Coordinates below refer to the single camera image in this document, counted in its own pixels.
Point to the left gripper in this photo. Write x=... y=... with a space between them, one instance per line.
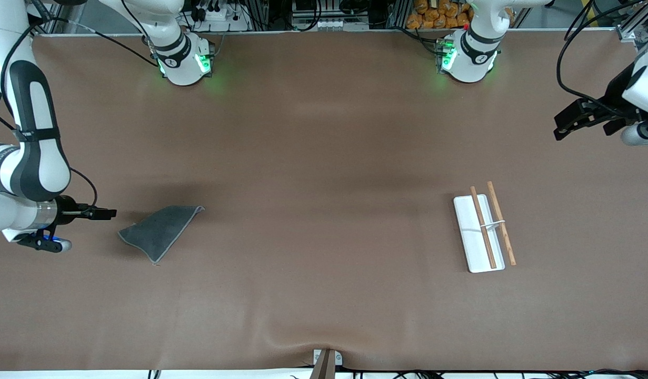
x=611 y=99

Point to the aluminium frame strut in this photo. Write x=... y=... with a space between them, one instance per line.
x=634 y=23

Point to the orange bags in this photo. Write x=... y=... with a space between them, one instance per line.
x=434 y=16

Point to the white connector block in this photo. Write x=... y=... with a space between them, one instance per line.
x=334 y=24

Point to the short wooden rack rod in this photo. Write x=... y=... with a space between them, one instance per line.
x=484 y=229

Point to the white rack crossbar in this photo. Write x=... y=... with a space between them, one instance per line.
x=493 y=225

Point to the brown table mat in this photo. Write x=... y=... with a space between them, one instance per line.
x=324 y=263

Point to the grey table clamp bracket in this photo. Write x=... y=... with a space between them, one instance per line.
x=326 y=360

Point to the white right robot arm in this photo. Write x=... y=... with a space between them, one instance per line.
x=8 y=210

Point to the long wooden rack rod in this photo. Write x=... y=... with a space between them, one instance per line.
x=505 y=234

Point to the white towel rack base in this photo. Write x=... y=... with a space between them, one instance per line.
x=471 y=237

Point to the grey towel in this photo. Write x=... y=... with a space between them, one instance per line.
x=158 y=231

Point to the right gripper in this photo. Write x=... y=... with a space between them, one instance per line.
x=66 y=209

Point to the white power strip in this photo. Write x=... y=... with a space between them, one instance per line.
x=223 y=17

